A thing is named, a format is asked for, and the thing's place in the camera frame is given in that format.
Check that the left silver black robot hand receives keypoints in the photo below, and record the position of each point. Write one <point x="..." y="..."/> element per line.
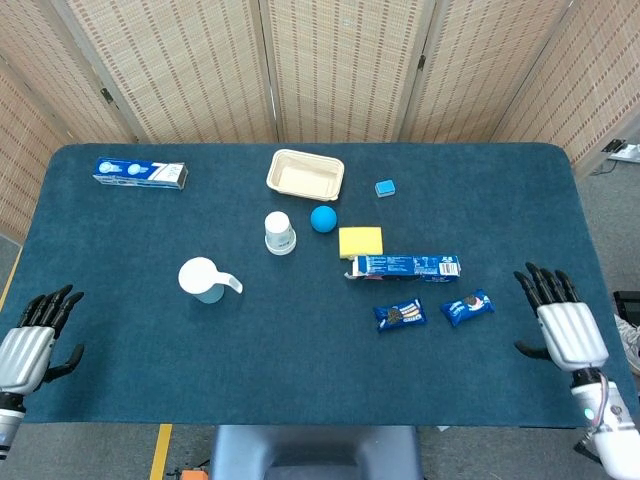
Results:
<point x="25" y="355"/>

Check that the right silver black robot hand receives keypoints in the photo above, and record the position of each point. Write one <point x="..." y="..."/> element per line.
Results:
<point x="575" y="335"/>

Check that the blue cookie packet pink cream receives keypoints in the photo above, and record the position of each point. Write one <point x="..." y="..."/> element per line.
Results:
<point x="467" y="307"/>

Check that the blue cookie packet brown cream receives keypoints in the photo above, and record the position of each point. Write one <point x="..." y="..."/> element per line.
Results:
<point x="400" y="316"/>

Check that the pink and blue cookie box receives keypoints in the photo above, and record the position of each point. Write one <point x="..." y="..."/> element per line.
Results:
<point x="405" y="267"/>

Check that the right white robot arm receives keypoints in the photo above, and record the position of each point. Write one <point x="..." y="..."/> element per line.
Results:
<point x="610" y="430"/>

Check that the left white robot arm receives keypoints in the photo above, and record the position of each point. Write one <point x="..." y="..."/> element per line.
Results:
<point x="10" y="425"/>

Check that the black plastic container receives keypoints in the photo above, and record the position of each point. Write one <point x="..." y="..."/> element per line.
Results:
<point x="629" y="302"/>

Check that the blue white toothpaste box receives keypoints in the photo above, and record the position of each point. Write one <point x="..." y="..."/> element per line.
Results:
<point x="135" y="172"/>

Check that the beige rectangular tray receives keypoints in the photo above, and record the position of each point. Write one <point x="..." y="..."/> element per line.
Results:
<point x="305" y="175"/>

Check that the grey white sneaker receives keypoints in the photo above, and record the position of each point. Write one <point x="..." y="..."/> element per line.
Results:
<point x="631" y="345"/>

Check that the white measuring scoop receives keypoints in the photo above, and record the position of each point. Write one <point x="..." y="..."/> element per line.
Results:
<point x="200" y="280"/>

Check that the white power strip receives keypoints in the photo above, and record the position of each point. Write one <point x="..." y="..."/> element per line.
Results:
<point x="625" y="150"/>

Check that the woven bamboo screen panel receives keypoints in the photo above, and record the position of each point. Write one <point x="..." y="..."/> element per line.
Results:
<point x="20" y="160"/>
<point x="345" y="65"/>
<point x="180" y="65"/>
<point x="595" y="75"/>
<point x="45" y="55"/>
<point x="480" y="65"/>

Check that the small orange device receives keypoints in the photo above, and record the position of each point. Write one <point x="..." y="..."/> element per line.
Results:
<point x="194" y="475"/>

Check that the dark teal tablecloth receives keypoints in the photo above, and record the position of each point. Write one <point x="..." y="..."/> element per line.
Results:
<point x="250" y="360"/>

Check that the yellow sponge green base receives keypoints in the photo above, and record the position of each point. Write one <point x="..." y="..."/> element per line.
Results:
<point x="360" y="242"/>

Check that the small blue white eraser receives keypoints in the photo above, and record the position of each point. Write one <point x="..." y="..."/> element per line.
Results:
<point x="386" y="188"/>

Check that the dark metal screen hinge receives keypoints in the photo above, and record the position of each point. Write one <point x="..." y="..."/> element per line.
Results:
<point x="421" y="63"/>
<point x="107" y="96"/>

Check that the blue ball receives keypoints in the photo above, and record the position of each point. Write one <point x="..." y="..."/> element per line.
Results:
<point x="323" y="219"/>

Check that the white paper cup stack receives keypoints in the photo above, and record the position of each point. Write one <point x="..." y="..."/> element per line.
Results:
<point x="279" y="232"/>

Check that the blue grey robot torso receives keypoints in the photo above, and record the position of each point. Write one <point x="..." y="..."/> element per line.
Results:
<point x="315" y="452"/>

